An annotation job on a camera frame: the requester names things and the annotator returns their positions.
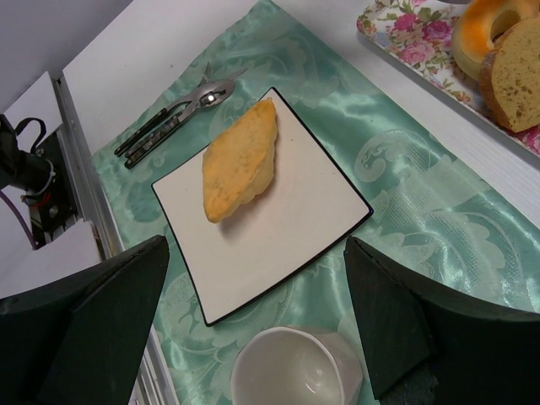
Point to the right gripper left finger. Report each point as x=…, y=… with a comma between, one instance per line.
x=80, y=339

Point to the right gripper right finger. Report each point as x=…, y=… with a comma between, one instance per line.
x=426, y=343

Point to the yellow toast bread slice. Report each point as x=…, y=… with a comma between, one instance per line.
x=238, y=164

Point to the brown bread slice front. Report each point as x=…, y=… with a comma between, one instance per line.
x=509, y=77

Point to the pink and white mug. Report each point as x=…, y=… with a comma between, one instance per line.
x=294, y=365

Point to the green satin placemat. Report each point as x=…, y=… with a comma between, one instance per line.
x=431, y=212

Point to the floral serving tray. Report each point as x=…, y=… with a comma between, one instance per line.
x=418, y=34

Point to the orange glazed donut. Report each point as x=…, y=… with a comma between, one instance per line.
x=473, y=34

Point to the aluminium frame rail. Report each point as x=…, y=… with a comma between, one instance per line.
x=153, y=384

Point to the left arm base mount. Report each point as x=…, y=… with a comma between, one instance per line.
x=41, y=174

